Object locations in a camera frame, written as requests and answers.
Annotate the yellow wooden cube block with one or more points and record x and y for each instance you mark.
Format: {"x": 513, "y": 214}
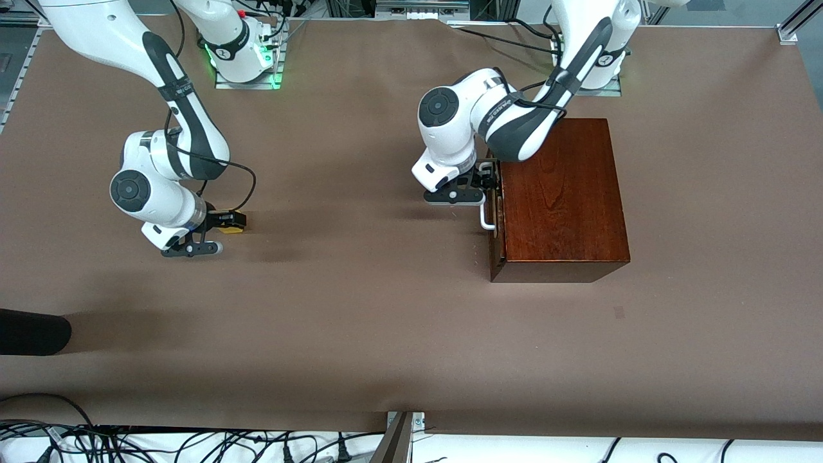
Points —
{"x": 233, "y": 229}

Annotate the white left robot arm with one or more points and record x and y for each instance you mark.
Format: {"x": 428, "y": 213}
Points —
{"x": 443, "y": 109}

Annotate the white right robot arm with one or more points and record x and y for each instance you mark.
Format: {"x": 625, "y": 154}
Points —
{"x": 186, "y": 116}

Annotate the dark brown wooden cabinet box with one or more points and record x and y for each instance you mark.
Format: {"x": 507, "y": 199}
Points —
{"x": 566, "y": 206}

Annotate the brown table cover mat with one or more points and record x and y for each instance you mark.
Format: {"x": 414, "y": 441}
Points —
{"x": 321, "y": 321}

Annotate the silver power strip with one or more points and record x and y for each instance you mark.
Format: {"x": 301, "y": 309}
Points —
{"x": 418, "y": 9}

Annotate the black ribbed foam cylinder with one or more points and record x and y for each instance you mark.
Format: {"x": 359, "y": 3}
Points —
{"x": 32, "y": 332}

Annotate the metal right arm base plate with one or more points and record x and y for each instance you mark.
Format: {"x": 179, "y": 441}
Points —
{"x": 247, "y": 85}

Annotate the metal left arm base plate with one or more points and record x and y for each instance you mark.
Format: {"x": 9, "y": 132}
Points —
{"x": 601, "y": 92}

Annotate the aluminium table edge rail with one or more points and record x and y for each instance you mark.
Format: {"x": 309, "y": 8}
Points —
{"x": 19, "y": 77}

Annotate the small metal mounting bracket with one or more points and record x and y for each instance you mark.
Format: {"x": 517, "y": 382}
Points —
{"x": 419, "y": 421}

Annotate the grey metal camera post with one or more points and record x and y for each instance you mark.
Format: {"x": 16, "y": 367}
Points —
{"x": 395, "y": 444}

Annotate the aluminium corner frame profile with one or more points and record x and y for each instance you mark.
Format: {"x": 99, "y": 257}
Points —
{"x": 787, "y": 33}

